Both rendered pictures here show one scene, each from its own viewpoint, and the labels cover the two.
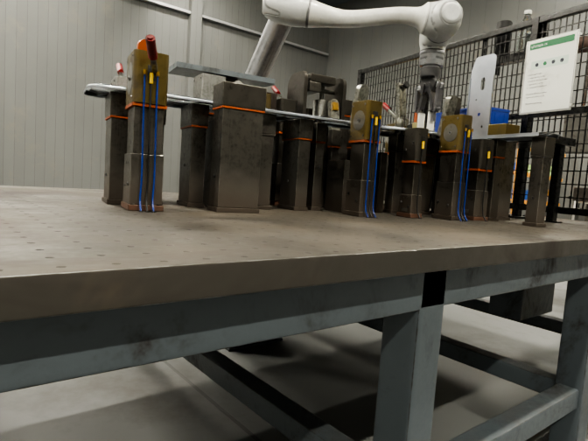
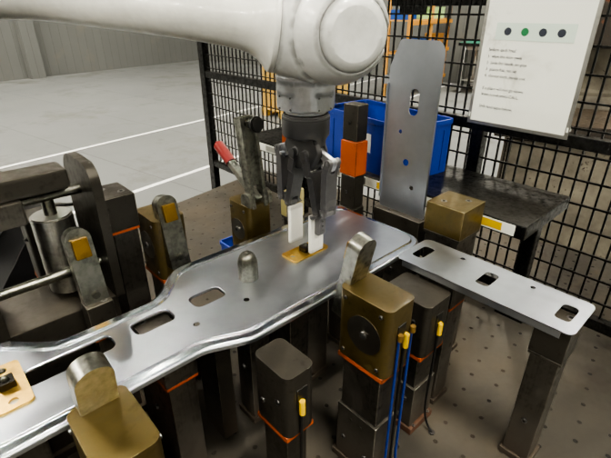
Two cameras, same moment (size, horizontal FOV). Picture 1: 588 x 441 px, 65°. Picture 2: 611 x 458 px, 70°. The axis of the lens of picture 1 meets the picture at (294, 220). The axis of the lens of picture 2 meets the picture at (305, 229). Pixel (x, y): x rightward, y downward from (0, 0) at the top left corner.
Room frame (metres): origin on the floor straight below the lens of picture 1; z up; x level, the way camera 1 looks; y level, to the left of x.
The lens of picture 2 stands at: (1.12, -0.30, 1.39)
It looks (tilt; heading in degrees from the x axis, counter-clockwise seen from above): 27 degrees down; 346
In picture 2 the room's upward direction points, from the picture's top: straight up
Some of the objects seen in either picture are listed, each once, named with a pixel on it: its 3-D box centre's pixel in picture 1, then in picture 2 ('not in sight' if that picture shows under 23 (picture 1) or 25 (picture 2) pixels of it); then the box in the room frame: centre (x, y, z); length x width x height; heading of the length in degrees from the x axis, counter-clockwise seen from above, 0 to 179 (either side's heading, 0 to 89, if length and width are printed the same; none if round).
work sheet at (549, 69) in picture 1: (549, 74); (530, 56); (1.96, -1.00, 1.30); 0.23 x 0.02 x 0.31; 28
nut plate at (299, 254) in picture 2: not in sight; (305, 248); (1.79, -0.47, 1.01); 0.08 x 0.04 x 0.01; 118
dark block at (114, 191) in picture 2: (338, 154); (133, 294); (1.86, -0.16, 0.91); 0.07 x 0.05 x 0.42; 28
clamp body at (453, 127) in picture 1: (455, 169); (375, 390); (1.57, -0.53, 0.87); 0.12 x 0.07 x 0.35; 28
